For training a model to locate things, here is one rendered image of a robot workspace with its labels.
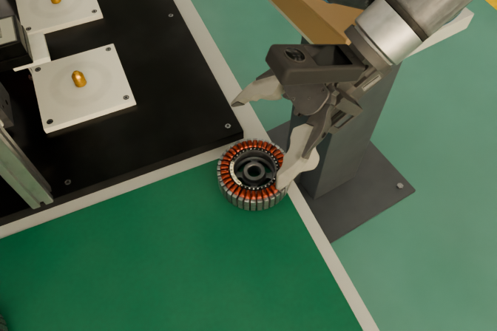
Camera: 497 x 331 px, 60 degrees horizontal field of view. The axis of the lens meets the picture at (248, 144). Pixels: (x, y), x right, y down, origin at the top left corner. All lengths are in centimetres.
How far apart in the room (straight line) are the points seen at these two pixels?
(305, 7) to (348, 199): 83
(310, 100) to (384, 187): 107
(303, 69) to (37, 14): 63
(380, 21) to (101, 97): 47
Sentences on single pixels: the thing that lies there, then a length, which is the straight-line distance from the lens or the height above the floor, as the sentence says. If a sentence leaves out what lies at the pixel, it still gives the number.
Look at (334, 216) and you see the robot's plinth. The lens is 148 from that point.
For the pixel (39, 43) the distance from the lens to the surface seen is 74.
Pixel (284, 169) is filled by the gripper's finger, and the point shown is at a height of 88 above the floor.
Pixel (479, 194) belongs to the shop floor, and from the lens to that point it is 170.
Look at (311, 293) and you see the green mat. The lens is 61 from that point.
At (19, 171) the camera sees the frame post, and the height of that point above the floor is 86.
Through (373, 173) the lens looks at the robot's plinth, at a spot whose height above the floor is 2.
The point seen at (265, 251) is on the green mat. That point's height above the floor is 75.
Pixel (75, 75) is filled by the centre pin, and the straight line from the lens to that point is 78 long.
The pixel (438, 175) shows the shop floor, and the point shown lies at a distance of 168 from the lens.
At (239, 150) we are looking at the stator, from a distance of 66.
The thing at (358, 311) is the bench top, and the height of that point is 75.
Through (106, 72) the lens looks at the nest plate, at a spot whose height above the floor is 78.
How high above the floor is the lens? 134
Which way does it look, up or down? 56 degrees down
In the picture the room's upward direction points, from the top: straight up
